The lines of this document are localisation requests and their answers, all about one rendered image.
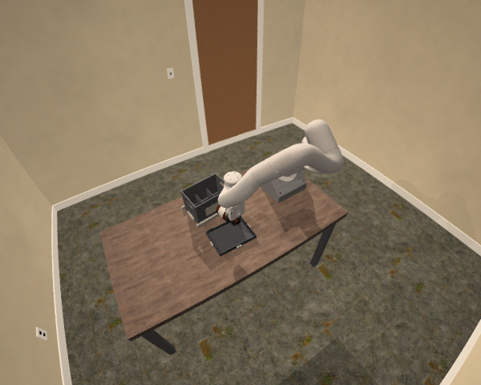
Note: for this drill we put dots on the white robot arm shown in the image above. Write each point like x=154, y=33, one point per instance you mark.
x=284, y=165

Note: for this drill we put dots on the dark grey crate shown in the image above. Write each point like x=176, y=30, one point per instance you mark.
x=201, y=192

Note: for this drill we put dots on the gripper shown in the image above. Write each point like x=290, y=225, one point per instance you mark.
x=235, y=212

